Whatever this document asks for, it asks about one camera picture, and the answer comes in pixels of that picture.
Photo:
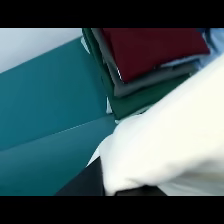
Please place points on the grey garment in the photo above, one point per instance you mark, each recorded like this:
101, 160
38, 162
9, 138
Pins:
140, 86

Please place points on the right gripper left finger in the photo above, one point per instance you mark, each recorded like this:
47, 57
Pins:
88, 181

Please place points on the dark green garment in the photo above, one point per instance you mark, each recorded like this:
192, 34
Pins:
133, 103

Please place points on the dark red garment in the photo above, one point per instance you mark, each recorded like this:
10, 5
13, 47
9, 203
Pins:
150, 50

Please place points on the light blue garment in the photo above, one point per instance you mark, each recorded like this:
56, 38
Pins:
215, 38

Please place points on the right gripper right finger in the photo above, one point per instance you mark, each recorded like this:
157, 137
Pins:
140, 191

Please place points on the white garment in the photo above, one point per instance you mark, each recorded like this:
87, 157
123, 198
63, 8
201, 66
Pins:
173, 140

